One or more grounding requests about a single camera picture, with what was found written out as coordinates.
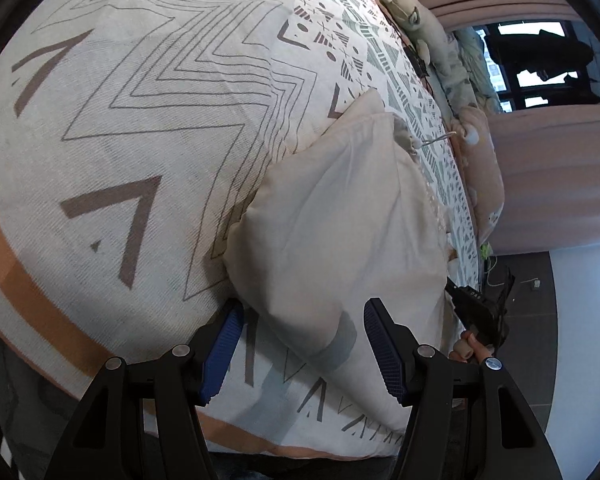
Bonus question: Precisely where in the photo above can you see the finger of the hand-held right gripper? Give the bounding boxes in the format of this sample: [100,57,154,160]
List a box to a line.
[445,282,481,323]

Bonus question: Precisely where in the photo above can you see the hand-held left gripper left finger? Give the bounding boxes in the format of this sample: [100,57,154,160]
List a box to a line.
[45,300,245,480]

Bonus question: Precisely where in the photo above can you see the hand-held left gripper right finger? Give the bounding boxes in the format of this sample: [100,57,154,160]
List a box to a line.
[363,298,563,480]

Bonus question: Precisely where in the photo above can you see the dark hanging clothes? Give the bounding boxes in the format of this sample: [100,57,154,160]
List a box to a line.
[492,29,595,78]

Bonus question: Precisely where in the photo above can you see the person's right hand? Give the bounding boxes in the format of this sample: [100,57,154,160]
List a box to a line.
[448,331,496,364]

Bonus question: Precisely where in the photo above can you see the orange plush pillow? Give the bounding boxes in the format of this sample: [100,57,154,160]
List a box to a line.
[450,105,505,246]

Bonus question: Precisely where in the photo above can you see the patterned triangle blanket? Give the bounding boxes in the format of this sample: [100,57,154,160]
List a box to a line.
[0,0,483,461]

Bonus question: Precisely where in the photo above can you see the floral quilt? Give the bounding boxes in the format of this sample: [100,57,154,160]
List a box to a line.
[442,27,503,113]

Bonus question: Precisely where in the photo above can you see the black framed window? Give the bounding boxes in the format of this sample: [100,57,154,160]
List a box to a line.
[472,20,600,115]

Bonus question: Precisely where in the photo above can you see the beige plush animal toy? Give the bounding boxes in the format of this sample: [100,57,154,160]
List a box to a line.
[377,0,456,78]

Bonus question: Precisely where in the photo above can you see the white charger cable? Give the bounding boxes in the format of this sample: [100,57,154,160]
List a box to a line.
[484,259,542,292]

